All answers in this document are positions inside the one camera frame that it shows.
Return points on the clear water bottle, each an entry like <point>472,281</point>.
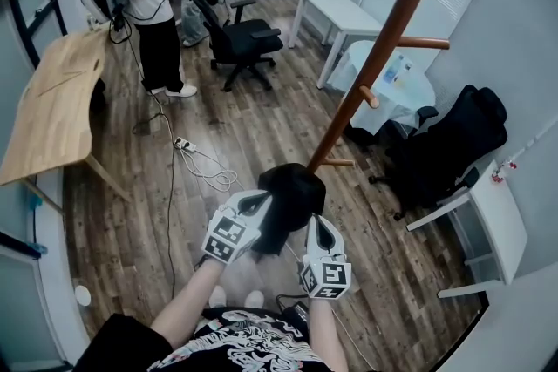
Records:
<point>393,69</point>

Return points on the brown wooden coat rack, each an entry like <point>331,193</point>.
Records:
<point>392,22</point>

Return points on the person's left forearm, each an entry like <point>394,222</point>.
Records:
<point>192,305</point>

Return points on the light wooden desk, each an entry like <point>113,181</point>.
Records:
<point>56,109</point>

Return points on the white desk with metal legs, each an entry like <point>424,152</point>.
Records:
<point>501,222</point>

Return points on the black clothing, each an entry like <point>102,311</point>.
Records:
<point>294,196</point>

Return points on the person's black printed shirt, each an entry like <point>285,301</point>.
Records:
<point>244,344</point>

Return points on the white power strip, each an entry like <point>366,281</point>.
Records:
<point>185,144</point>

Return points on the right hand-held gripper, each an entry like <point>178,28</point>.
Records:
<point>328,270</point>

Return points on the black power adapter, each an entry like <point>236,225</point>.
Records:
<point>296,309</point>

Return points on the black high-back office chair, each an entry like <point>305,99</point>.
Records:
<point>453,144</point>

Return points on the person's white shoe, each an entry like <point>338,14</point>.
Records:
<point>217,296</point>
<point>254,299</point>

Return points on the person's right forearm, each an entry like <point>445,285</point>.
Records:
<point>324,326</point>

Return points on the white round floor disc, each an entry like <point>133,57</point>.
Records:
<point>82,295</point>

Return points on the red and white wall fitting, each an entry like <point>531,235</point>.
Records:
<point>503,172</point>

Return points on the black office chair with armrests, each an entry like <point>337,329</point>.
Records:
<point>244,39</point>

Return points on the white rectangular table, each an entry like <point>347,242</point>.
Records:
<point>335,13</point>

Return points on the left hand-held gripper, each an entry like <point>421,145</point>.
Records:
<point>229,237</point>

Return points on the round table with white cloth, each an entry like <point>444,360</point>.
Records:
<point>392,100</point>

